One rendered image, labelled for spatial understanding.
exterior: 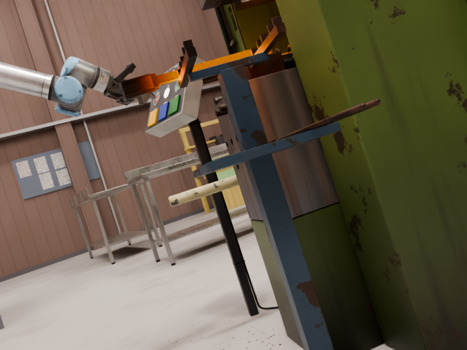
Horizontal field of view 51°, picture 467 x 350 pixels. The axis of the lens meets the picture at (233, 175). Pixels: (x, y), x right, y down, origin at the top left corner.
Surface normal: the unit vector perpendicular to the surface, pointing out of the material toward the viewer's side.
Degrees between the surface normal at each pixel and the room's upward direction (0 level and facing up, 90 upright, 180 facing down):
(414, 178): 90
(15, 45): 90
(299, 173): 90
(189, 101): 90
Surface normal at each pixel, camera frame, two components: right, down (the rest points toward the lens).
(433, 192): 0.22, -0.06
